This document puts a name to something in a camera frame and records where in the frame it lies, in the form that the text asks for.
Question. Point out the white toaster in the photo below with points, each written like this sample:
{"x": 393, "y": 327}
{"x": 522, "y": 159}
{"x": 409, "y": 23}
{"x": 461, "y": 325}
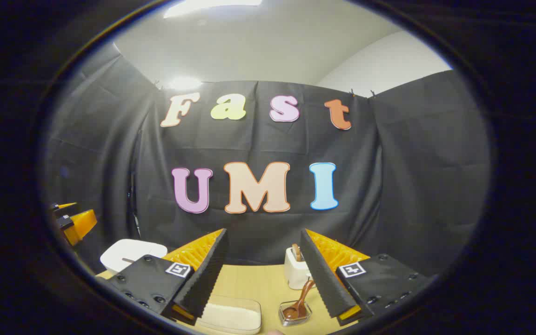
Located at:
{"x": 295, "y": 274}

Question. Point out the toast bread slice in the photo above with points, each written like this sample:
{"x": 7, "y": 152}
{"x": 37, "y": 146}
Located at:
{"x": 297, "y": 252}

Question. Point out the clear plastic chopstick holder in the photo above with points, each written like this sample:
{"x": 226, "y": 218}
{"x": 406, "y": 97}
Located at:
{"x": 296, "y": 321}

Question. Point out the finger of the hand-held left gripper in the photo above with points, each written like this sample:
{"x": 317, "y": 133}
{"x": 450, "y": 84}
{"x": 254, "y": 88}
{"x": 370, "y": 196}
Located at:
{"x": 65, "y": 206}
{"x": 81, "y": 225}

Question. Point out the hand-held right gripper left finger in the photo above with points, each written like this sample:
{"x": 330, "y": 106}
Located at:
{"x": 205, "y": 279}

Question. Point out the white rice cooker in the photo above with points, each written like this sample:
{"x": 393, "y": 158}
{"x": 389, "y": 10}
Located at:
{"x": 128, "y": 253}

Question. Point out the black backdrop cloth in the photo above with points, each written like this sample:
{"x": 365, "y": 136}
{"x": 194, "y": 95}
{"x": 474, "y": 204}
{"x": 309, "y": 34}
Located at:
{"x": 258, "y": 139}

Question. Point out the brown wooden spoon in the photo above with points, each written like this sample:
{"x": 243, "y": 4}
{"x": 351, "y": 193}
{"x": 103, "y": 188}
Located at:
{"x": 299, "y": 302}

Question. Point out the clear box of white rice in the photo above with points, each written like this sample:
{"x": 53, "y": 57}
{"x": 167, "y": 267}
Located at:
{"x": 231, "y": 316}

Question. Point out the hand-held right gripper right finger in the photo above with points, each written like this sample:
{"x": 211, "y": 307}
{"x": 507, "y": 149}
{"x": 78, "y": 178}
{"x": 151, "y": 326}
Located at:
{"x": 324, "y": 279}

